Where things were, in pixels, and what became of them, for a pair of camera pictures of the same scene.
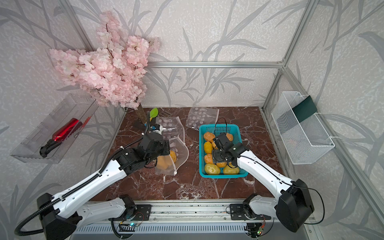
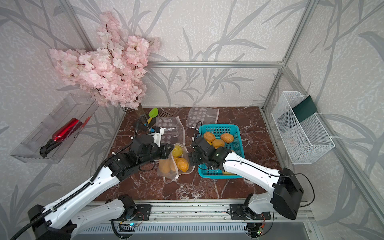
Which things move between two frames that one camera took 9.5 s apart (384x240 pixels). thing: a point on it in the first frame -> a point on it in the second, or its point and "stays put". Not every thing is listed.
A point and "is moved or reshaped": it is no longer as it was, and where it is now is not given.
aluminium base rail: x=179 y=211 stays put
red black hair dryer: x=59 y=135 stays put
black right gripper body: x=218 y=155 -> x=196 y=160
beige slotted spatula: x=164 y=114 stays put
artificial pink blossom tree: x=113 y=73 stays put
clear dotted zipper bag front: x=170 y=163 is moved or reshaped
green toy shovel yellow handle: x=153 y=113 stays put
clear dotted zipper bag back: x=199 y=116 stays put
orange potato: x=208 y=158 is moved or reshaped
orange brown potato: x=173 y=155 -> x=173 y=166
